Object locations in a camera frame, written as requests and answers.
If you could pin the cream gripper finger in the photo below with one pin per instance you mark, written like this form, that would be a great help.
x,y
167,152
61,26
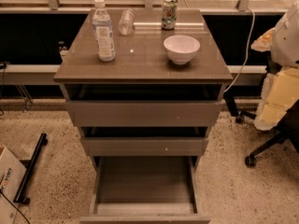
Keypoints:
x,y
279,93
264,42

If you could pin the blue label plastic water bottle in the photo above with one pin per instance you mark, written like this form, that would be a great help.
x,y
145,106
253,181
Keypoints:
x,y
103,32

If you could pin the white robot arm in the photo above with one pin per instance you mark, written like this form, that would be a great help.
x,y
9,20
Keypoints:
x,y
285,40

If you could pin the grey three drawer cabinet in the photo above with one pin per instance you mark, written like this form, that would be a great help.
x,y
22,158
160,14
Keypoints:
x,y
141,70

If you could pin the clear plastic bottle lying down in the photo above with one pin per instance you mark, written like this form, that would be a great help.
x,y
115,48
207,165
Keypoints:
x,y
126,23

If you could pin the grey open bottom drawer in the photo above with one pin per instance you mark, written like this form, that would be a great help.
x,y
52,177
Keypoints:
x,y
145,190

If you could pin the grey top drawer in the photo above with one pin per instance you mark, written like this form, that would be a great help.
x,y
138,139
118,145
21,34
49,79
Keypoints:
x,y
95,113

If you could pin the grey middle drawer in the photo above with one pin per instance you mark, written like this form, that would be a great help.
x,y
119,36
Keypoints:
x,y
145,141

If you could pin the small bottle behind cabinet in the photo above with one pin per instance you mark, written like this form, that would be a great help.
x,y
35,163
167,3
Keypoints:
x,y
63,49

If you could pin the black office chair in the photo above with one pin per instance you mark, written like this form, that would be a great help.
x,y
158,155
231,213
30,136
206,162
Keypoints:
x,y
287,128

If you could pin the white ceramic bowl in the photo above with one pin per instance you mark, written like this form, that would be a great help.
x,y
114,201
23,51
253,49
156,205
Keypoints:
x,y
181,49

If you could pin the green printed drink can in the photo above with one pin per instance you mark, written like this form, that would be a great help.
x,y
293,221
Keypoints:
x,y
169,16

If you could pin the black metal bar stand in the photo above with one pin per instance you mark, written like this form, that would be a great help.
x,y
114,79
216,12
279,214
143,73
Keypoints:
x,y
20,196

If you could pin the white cardboard box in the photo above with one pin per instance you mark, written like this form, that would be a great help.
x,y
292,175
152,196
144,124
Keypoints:
x,y
11,174

